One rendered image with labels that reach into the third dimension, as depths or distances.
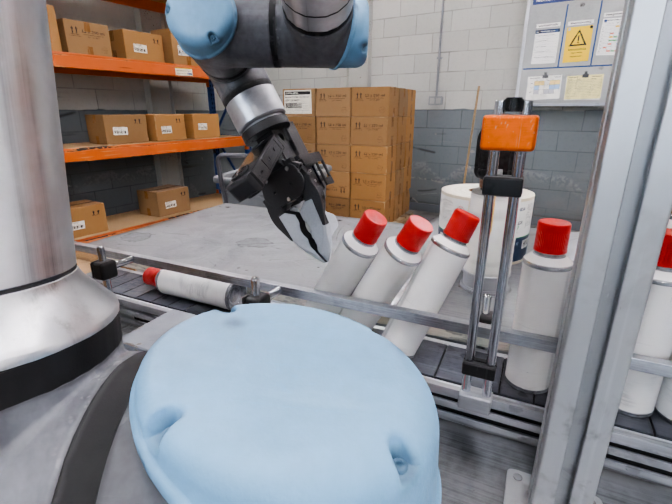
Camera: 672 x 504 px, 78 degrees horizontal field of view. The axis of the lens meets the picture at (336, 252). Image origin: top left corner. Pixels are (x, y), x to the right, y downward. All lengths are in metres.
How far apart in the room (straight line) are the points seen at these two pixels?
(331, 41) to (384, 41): 5.01
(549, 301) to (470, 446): 0.19
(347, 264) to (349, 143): 3.44
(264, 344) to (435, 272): 0.37
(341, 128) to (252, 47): 3.48
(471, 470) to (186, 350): 0.41
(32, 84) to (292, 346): 0.14
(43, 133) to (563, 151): 4.85
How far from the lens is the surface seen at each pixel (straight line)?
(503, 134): 0.40
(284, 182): 0.58
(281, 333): 0.19
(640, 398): 0.57
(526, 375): 0.55
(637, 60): 0.34
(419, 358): 0.59
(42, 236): 0.19
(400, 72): 5.38
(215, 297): 0.71
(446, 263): 0.52
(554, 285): 0.50
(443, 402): 0.56
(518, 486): 0.52
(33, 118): 0.19
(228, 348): 0.17
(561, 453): 0.43
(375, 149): 3.87
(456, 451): 0.54
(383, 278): 0.53
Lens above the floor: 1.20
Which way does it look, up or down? 19 degrees down
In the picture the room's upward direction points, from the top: straight up
